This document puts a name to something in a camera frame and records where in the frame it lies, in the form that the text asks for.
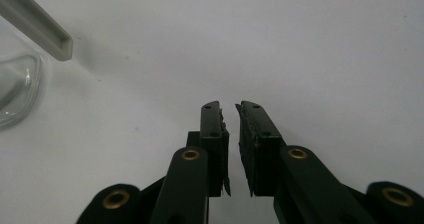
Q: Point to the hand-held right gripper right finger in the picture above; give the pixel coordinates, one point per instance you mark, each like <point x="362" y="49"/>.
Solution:
<point x="258" y="144"/>

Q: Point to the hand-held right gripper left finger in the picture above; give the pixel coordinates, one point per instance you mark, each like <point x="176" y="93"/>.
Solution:
<point x="213" y="140"/>

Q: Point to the clear plastic container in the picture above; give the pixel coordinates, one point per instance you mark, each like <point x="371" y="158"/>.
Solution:
<point x="16" y="80"/>

